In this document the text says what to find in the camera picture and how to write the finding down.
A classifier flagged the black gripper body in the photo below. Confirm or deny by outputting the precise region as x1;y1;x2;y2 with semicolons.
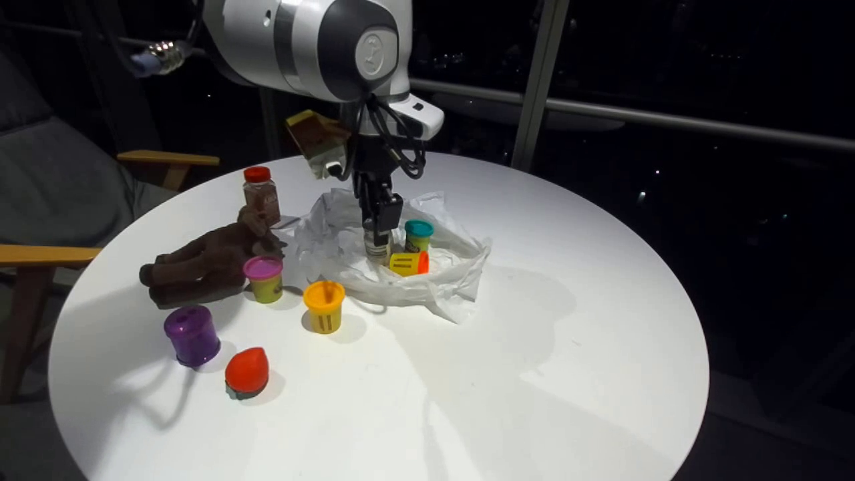
353;135;405;236

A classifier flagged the yellow tub with teal lid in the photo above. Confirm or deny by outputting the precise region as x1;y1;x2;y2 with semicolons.
407;218;434;250

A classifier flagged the white pill bottle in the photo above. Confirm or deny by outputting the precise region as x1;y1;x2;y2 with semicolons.
367;229;393;260

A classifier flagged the yellow tub with red-orange lid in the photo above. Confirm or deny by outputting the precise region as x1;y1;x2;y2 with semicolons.
389;250;430;274

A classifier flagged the yellow tub with orange-yellow lid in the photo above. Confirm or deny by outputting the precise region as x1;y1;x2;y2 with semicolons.
302;280;345;335

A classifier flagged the yellow tub with pink lid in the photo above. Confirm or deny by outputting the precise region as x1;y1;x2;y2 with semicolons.
243;256;285;305

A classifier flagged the purple plastic tub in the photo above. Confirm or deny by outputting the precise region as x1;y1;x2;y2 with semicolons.
164;305;223;368

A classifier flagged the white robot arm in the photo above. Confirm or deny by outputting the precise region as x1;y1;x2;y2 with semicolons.
198;0;443;246

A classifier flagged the white plastic bag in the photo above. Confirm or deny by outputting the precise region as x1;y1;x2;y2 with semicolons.
282;188;492;324

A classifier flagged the spice jar with orange lid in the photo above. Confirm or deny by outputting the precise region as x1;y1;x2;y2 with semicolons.
243;166;282;225

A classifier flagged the brown plush moose toy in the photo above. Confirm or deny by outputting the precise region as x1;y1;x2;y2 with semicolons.
139;205;282;309

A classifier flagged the red toy strawberry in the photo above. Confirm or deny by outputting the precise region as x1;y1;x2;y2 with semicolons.
224;347;271;397

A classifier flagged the wooden armchair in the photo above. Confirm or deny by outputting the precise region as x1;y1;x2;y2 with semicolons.
0;54;220;404

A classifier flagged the metal window rail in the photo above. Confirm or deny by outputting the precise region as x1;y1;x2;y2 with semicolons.
415;0;855;166

